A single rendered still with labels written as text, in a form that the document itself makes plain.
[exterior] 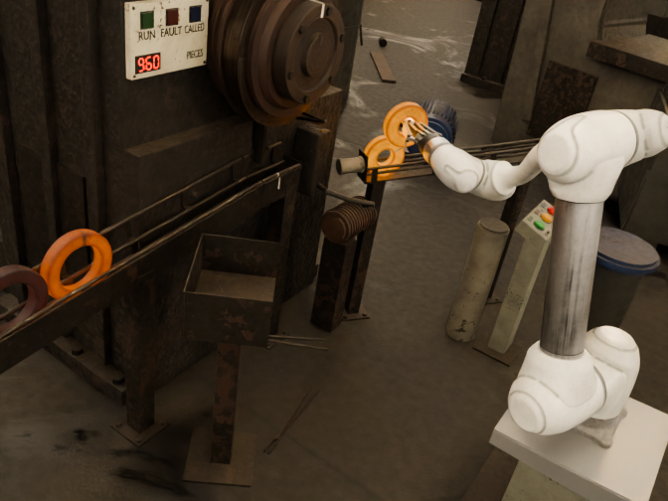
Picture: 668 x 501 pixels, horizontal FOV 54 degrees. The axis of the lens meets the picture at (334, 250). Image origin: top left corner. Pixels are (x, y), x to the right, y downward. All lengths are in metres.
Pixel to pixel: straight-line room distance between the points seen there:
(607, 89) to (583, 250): 2.86
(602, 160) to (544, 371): 0.50
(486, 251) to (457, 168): 0.65
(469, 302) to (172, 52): 1.47
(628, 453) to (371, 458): 0.76
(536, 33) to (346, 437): 3.07
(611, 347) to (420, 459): 0.77
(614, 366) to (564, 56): 2.94
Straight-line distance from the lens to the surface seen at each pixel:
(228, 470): 2.07
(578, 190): 1.44
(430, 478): 2.17
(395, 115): 2.17
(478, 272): 2.53
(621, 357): 1.76
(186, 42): 1.82
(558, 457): 1.80
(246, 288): 1.73
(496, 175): 1.99
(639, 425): 2.00
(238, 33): 1.78
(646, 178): 3.65
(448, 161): 1.92
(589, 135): 1.40
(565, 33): 4.42
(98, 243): 1.67
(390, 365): 2.50
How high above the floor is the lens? 1.61
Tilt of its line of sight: 31 degrees down
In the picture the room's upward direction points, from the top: 10 degrees clockwise
